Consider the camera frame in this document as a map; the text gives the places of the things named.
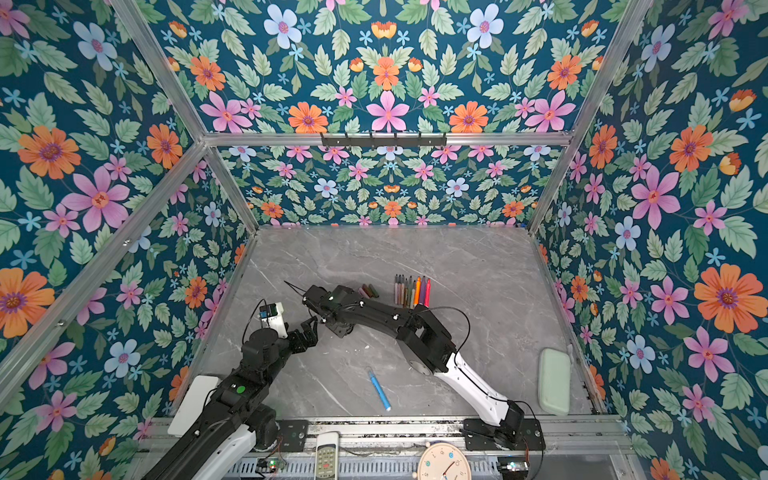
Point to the purple marker pen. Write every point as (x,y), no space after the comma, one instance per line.
(422,290)

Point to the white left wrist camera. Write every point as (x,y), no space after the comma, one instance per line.
(271,316)

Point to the right small circuit board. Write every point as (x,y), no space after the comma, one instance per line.
(513,469)

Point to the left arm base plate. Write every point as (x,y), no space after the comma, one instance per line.
(292,435)

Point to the small circuit board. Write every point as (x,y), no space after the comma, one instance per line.
(513,469)
(270,466)

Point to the white remote control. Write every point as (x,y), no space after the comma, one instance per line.
(327,456)

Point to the orange highlighter pen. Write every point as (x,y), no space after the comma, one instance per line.
(416,291)

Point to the black hook rail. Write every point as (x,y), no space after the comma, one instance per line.
(371,140)

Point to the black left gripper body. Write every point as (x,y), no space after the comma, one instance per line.
(293,344)

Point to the blue marker pen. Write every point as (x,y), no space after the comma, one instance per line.
(379,390)

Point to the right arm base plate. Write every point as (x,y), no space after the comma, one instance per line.
(479,436)

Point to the round pink clock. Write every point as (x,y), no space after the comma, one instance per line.
(442,461)

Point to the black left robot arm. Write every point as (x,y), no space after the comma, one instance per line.
(234,419)

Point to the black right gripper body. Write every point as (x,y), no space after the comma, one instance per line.
(340,332)

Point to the white power adapter box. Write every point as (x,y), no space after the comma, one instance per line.
(192,405)

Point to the pale green adapter box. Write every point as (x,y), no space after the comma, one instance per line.
(554,379)

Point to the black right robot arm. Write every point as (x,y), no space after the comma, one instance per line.
(427,346)

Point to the left small circuit board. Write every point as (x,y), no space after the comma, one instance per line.
(270,466)

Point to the pink marker pen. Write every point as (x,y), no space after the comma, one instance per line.
(427,292)

